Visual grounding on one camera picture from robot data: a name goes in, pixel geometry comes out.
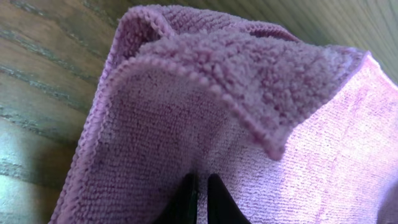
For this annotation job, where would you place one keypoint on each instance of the light purple cloth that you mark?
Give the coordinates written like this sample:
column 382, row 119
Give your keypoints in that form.
column 298, row 133

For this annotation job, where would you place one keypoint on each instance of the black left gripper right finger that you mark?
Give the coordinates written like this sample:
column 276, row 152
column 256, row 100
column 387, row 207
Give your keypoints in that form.
column 221, row 207

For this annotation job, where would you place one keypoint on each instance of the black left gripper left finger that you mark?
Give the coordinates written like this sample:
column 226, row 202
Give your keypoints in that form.
column 182, row 208

